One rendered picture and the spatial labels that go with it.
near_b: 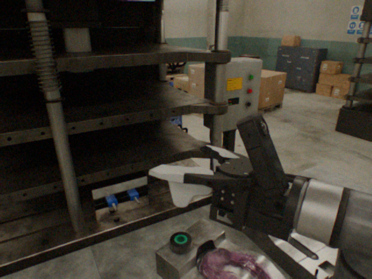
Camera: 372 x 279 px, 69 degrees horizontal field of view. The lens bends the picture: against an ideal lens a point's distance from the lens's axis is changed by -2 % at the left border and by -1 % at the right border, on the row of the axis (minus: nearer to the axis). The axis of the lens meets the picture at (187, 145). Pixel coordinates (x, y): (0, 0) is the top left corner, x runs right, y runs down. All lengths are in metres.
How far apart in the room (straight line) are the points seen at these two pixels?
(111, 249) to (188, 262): 0.38
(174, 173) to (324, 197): 0.19
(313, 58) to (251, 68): 6.22
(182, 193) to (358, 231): 0.22
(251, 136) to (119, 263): 0.92
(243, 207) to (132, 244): 0.91
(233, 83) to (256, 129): 1.22
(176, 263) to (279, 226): 0.65
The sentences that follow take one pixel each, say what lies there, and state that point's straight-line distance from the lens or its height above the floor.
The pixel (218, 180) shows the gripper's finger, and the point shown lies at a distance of 0.36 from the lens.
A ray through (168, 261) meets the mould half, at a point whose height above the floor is 0.91.
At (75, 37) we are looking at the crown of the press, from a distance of 1.42.
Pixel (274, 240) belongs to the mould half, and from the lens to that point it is 1.17.
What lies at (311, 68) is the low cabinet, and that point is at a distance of 7.86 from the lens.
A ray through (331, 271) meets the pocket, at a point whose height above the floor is 0.86.
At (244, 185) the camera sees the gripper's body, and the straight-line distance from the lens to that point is 0.38.
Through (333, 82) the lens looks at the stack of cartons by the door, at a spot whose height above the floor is 0.37.
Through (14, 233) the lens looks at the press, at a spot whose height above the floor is 0.79.
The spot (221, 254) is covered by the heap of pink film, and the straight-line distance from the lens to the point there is 1.06.
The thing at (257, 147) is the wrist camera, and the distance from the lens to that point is 0.36.
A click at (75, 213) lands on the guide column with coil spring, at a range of 1.34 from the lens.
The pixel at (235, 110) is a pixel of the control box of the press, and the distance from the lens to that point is 1.63.
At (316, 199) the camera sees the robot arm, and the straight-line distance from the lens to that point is 0.36.
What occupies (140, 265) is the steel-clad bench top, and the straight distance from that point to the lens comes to 1.17.
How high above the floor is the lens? 1.65
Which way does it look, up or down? 24 degrees down
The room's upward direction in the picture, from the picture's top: straight up
